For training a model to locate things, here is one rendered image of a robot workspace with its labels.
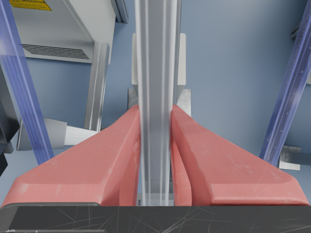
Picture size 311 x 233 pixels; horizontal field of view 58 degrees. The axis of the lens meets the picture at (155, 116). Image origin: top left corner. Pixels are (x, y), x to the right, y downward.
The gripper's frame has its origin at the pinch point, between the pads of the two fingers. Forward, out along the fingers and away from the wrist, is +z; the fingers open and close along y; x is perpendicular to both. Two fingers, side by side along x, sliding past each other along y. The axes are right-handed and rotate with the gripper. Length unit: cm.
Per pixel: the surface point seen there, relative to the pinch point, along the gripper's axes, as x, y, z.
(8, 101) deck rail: 14.0, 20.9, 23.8
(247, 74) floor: 45, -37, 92
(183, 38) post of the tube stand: 3.5, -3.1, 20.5
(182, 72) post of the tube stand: 6.4, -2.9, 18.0
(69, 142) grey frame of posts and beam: 29.4, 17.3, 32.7
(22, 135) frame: 15.5, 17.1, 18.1
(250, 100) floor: 53, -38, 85
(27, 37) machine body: 23, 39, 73
